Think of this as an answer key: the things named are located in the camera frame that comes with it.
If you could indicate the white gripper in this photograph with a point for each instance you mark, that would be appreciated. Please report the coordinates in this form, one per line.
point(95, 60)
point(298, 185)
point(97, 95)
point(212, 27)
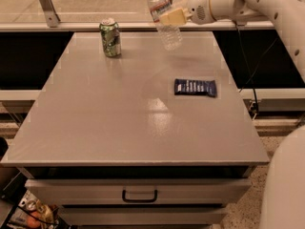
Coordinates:
point(199, 10)

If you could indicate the clear plastic water bottle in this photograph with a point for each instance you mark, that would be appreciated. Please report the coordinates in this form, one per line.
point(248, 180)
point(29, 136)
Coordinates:
point(170, 35)

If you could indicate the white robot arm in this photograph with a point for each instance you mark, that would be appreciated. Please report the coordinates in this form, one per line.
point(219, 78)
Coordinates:
point(283, 203)

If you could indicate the green soda can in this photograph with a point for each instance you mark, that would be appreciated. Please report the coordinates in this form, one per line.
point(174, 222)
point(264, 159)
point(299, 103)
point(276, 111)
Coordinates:
point(110, 35)

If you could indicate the dark blue snack packet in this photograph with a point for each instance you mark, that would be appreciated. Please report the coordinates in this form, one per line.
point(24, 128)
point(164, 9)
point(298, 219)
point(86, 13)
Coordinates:
point(195, 87)

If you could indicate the upper grey drawer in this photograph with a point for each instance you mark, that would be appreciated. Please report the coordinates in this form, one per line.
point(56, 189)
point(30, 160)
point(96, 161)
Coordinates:
point(69, 192)

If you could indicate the grey drawer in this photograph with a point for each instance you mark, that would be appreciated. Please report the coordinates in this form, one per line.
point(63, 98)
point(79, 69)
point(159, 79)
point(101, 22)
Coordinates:
point(69, 192)
point(142, 216)

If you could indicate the lower grey drawer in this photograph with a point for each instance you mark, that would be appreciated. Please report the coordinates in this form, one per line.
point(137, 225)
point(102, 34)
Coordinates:
point(142, 216)

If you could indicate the clutter box lower left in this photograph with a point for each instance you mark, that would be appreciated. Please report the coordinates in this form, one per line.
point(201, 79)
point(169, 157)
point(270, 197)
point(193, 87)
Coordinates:
point(32, 213)

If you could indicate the left metal window bracket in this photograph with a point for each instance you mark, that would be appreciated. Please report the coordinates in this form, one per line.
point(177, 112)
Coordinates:
point(51, 16)

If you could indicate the black drawer handle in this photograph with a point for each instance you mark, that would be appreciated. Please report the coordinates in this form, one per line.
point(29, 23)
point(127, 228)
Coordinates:
point(139, 197)

